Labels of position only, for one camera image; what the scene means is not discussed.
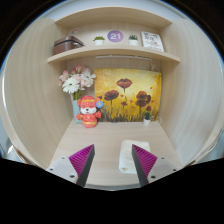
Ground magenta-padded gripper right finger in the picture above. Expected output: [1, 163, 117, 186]
[131, 144, 178, 188]

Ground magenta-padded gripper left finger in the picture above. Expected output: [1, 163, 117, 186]
[46, 144, 96, 188]

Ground white fluffy towel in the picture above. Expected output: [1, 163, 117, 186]
[118, 139, 152, 175]

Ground small white potted plant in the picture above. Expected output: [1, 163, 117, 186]
[143, 110, 153, 127]

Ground pale blue vase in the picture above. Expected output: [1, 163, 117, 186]
[71, 98, 83, 124]

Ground red plush toy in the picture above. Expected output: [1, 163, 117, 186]
[75, 95, 104, 129]

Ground yellow poppy flower painting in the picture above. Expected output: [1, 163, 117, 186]
[94, 68, 163, 123]

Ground pink and white flower bouquet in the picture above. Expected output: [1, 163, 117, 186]
[58, 64, 97, 101]

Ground wooden wall shelf unit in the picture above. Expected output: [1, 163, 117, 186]
[46, 6, 182, 64]

